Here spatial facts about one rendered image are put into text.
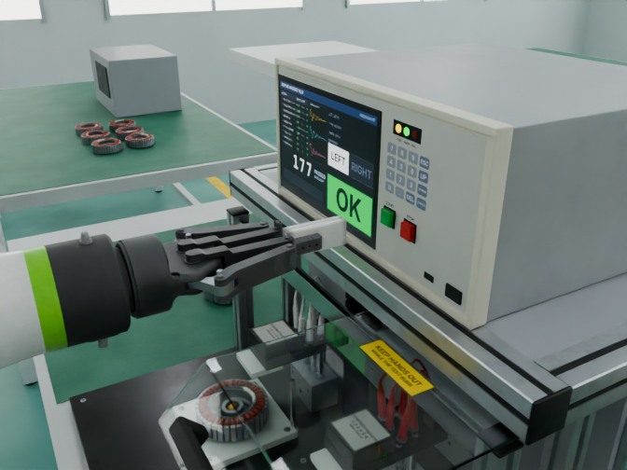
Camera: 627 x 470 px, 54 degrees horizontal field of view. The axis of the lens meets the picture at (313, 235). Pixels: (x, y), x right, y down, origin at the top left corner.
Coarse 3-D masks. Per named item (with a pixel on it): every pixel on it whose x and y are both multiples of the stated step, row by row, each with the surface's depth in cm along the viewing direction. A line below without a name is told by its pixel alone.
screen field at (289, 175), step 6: (288, 174) 90; (294, 174) 89; (294, 180) 89; (300, 180) 87; (300, 186) 88; (306, 186) 86; (312, 186) 85; (312, 192) 85; (318, 192) 83; (318, 198) 84
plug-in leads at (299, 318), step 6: (324, 288) 97; (294, 300) 97; (294, 306) 98; (312, 306) 94; (294, 312) 98; (300, 312) 95; (312, 312) 98; (318, 312) 101; (294, 318) 98; (300, 318) 96; (312, 318) 99; (318, 318) 101; (324, 318) 96; (294, 324) 99; (300, 324) 96; (312, 324) 94; (318, 324) 96; (300, 330) 97
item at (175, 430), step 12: (180, 420) 56; (180, 432) 55; (192, 432) 55; (204, 432) 57; (180, 444) 55; (192, 444) 54; (192, 456) 53; (204, 456) 53; (192, 468) 52; (204, 468) 51
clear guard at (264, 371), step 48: (288, 336) 68; (336, 336) 68; (384, 336) 68; (192, 384) 64; (240, 384) 61; (288, 384) 61; (336, 384) 61; (384, 384) 61; (240, 432) 56; (288, 432) 55; (336, 432) 55; (384, 432) 55; (432, 432) 55; (480, 432) 55
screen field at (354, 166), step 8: (328, 144) 78; (328, 152) 78; (336, 152) 77; (344, 152) 75; (328, 160) 79; (336, 160) 77; (344, 160) 75; (352, 160) 74; (360, 160) 72; (336, 168) 78; (344, 168) 76; (352, 168) 74; (360, 168) 72; (368, 168) 71; (352, 176) 75; (360, 176) 73; (368, 176) 71; (368, 184) 72
